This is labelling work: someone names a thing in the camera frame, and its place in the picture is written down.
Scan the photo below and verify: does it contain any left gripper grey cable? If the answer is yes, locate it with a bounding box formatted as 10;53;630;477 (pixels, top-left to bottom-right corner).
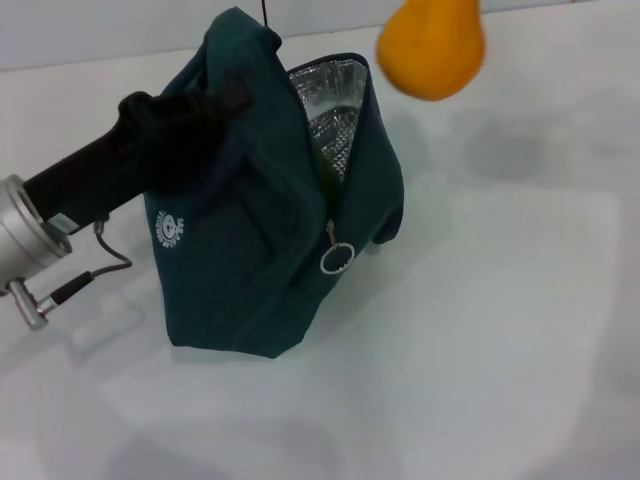
4;214;134;332

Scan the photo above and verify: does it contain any metal key ring zipper pull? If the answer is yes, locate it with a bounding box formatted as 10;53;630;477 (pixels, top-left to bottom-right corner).
319;219;356;276

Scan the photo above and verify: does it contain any yellow pear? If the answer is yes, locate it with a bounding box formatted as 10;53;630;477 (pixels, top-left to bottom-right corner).
375;0;487;103

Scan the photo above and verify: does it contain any teal insulated lunch bag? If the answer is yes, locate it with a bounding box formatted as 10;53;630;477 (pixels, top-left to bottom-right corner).
141;5;406;360

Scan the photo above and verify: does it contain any green cucumber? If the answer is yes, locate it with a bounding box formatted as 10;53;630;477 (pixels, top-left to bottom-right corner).
312;144;346;201

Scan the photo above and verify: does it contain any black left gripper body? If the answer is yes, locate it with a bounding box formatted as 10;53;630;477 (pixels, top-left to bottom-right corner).
22;90;229;236

